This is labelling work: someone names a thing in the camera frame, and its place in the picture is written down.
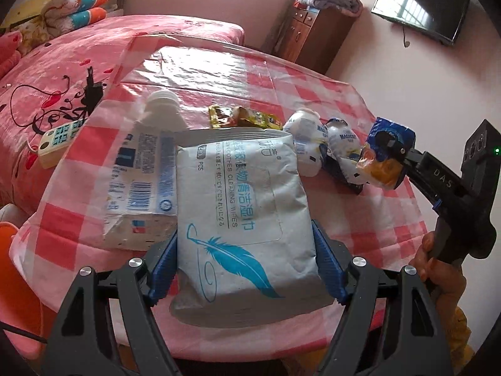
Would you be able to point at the feather print wet wipes pack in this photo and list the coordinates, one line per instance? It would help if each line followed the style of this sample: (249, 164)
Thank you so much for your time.
(242, 203)

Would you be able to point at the yellow star print headboard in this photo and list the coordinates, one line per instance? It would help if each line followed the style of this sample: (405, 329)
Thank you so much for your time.
(27, 8)

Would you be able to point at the person's right hand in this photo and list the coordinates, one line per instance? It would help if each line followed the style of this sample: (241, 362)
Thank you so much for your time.
(438, 278)

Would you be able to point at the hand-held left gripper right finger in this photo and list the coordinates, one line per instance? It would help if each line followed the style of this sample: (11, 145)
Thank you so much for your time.
(328, 266)

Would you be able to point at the red plush pillow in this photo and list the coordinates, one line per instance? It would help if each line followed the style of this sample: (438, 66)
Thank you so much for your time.
(8, 55)

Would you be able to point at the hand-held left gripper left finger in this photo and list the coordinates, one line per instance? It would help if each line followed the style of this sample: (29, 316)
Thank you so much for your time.
(164, 266)

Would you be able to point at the orange plastic stool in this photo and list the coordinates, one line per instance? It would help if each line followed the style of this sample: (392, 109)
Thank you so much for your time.
(19, 282)

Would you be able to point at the folded pink grey blanket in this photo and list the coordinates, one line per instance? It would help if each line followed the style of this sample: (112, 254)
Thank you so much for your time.
(332, 0)

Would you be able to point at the white blue crumpled snack packet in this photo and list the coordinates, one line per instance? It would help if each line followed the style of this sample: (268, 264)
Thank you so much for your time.
(342, 145)

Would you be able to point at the person's right forearm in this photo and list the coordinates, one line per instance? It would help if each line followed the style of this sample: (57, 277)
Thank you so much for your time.
(460, 329)

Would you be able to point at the yellow floral pillow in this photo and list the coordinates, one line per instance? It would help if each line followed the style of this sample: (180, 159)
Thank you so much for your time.
(33, 35)

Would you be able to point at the white plastic stool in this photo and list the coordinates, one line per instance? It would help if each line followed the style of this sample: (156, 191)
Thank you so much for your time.
(9, 213)

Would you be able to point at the brown patterned curtain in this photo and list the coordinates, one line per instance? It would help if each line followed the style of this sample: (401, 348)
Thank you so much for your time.
(278, 31)

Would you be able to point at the colourful rolled quilt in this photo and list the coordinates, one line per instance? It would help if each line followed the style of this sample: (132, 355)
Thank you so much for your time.
(78, 9)

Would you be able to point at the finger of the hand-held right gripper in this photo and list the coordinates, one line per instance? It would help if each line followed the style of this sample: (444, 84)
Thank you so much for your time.
(430, 176)

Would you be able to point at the red white checked tablecloth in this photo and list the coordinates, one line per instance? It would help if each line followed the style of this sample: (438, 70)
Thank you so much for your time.
(352, 98)

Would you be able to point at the pink floral bed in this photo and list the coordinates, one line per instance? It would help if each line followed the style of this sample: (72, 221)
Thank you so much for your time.
(156, 31)

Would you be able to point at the yellow snack wrapper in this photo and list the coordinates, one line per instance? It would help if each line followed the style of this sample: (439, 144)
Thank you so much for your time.
(242, 117)

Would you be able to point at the black wall television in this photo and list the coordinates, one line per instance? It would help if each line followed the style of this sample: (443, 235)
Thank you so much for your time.
(422, 4)

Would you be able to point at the black charger adapter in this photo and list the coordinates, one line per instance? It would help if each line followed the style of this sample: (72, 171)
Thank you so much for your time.
(93, 94)

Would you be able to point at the brown wooden cabinet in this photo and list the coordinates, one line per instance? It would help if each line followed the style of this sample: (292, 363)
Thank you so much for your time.
(317, 39)

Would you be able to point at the cream power strip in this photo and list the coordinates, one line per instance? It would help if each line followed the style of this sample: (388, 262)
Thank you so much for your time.
(58, 145)

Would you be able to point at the white blue milk carton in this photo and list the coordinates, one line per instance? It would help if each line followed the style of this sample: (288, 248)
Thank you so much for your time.
(137, 172)

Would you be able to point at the blue yellow snack packet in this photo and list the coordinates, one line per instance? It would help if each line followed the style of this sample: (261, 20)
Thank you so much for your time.
(375, 168)

